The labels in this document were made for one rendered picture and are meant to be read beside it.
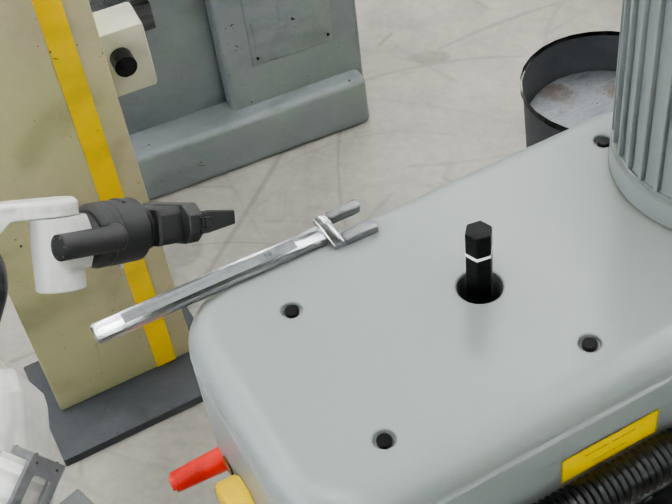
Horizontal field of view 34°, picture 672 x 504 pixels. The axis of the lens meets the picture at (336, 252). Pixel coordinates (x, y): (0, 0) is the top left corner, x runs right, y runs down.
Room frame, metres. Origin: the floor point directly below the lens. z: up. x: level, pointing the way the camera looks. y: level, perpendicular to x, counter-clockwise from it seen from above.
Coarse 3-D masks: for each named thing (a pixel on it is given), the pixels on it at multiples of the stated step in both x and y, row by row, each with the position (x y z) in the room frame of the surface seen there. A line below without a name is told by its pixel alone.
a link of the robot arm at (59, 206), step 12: (0, 204) 1.08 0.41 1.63; (12, 204) 1.08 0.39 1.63; (24, 204) 1.08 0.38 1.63; (36, 204) 1.08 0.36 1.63; (48, 204) 1.08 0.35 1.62; (60, 204) 1.08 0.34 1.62; (72, 204) 1.09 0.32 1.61; (0, 216) 1.07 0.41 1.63; (12, 216) 1.07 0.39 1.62; (24, 216) 1.07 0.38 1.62; (36, 216) 1.07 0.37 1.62; (48, 216) 1.07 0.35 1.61; (60, 216) 1.07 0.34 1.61; (0, 228) 1.06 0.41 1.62
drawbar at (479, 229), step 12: (468, 228) 0.59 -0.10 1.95; (480, 228) 0.59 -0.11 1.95; (468, 240) 0.58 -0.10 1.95; (480, 240) 0.58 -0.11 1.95; (468, 252) 0.58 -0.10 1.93; (480, 252) 0.58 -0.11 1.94; (492, 252) 0.59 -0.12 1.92; (468, 264) 0.58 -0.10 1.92; (480, 264) 0.58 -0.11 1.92; (492, 264) 0.59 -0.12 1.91; (468, 276) 0.58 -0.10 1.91; (480, 276) 0.58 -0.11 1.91; (492, 276) 0.59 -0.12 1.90; (468, 288) 0.58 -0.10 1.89; (480, 288) 0.58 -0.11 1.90; (492, 288) 0.59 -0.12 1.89; (468, 300) 0.59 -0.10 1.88; (480, 300) 0.58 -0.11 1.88; (492, 300) 0.59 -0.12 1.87
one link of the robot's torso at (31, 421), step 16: (0, 368) 0.79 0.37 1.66; (0, 384) 0.77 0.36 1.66; (16, 384) 0.77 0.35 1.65; (32, 384) 0.79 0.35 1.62; (0, 400) 0.75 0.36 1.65; (16, 400) 0.75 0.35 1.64; (32, 400) 0.77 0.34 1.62; (0, 416) 0.74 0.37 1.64; (16, 416) 0.74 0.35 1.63; (32, 416) 0.75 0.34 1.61; (48, 416) 0.77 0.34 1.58; (0, 432) 0.73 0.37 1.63; (16, 432) 0.73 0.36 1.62; (32, 432) 0.74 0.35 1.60; (48, 432) 0.76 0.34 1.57; (0, 448) 0.71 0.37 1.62; (32, 448) 0.73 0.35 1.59; (48, 448) 0.75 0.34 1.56
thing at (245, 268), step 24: (336, 216) 0.68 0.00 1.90; (288, 240) 0.66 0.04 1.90; (312, 240) 0.66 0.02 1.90; (336, 240) 0.66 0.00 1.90; (240, 264) 0.64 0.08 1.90; (264, 264) 0.64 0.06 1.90; (192, 288) 0.62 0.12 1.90; (216, 288) 0.62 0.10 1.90; (120, 312) 0.61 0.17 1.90; (144, 312) 0.61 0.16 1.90; (168, 312) 0.61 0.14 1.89; (96, 336) 0.59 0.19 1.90
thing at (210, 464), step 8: (216, 448) 0.60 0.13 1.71; (200, 456) 0.60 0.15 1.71; (208, 456) 0.60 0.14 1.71; (216, 456) 0.60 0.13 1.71; (192, 464) 0.59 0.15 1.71; (200, 464) 0.59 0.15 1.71; (208, 464) 0.59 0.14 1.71; (216, 464) 0.59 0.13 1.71; (224, 464) 0.59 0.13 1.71; (176, 472) 0.59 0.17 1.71; (184, 472) 0.58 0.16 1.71; (192, 472) 0.58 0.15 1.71; (200, 472) 0.58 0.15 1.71; (208, 472) 0.58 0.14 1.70; (216, 472) 0.59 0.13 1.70; (176, 480) 0.58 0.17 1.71; (184, 480) 0.58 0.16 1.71; (192, 480) 0.58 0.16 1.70; (200, 480) 0.58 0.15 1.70; (176, 488) 0.58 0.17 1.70; (184, 488) 0.58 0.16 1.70
